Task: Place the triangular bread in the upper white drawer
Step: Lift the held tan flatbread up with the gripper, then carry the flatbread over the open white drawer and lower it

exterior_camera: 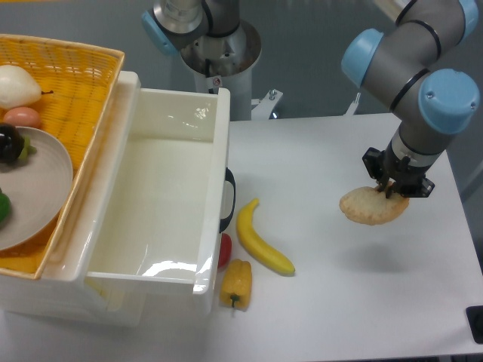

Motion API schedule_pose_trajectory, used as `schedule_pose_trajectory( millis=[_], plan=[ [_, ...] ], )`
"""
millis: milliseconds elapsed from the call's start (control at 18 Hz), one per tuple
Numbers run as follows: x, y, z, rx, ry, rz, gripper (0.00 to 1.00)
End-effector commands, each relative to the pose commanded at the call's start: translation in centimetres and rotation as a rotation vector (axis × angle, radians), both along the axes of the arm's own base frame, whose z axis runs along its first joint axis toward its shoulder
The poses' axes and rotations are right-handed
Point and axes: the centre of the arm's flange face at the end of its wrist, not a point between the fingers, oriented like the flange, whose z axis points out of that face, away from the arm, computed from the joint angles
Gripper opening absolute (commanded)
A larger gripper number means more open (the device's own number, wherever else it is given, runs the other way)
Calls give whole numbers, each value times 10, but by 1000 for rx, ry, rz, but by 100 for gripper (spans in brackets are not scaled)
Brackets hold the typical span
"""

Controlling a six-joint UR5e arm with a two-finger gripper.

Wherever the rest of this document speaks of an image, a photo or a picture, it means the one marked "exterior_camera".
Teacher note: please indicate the yellow wicker basket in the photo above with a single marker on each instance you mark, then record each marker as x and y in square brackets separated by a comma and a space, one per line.
[82, 77]

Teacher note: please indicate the yellow banana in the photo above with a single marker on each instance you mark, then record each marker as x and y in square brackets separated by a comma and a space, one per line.
[256, 246]

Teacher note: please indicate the red tomato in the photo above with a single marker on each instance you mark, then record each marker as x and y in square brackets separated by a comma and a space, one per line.
[225, 251]

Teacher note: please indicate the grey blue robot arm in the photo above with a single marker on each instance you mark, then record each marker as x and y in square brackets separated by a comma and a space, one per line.
[433, 106]

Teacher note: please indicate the black object at table edge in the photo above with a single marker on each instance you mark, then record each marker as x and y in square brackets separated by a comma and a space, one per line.
[475, 318]

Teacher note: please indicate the white upper drawer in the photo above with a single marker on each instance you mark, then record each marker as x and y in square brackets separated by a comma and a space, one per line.
[161, 230]

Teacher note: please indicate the white table bracket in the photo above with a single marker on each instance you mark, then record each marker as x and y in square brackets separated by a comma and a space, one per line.
[266, 108]

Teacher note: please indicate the dark purple eggplant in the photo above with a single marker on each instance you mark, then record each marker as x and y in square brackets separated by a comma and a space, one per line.
[14, 146]

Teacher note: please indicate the triangle bread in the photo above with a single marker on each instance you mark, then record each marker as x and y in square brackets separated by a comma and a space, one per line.
[366, 205]

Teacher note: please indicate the black drawer handle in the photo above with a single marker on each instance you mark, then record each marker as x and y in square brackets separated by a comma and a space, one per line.
[229, 200]

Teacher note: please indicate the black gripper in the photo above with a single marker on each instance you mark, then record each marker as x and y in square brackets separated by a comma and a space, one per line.
[396, 175]

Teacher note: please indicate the white pear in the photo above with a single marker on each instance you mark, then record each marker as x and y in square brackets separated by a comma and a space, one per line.
[18, 88]

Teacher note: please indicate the yellow bell pepper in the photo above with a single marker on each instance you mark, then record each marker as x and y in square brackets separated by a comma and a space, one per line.
[236, 286]

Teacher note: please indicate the grey plate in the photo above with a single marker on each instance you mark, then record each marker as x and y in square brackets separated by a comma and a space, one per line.
[37, 187]

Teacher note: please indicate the pink egg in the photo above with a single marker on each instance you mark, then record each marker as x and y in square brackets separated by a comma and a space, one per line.
[23, 117]

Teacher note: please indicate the white drawer cabinet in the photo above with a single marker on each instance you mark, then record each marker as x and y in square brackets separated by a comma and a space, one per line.
[65, 290]

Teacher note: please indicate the green pepper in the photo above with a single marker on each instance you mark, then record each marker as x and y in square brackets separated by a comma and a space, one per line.
[5, 208]

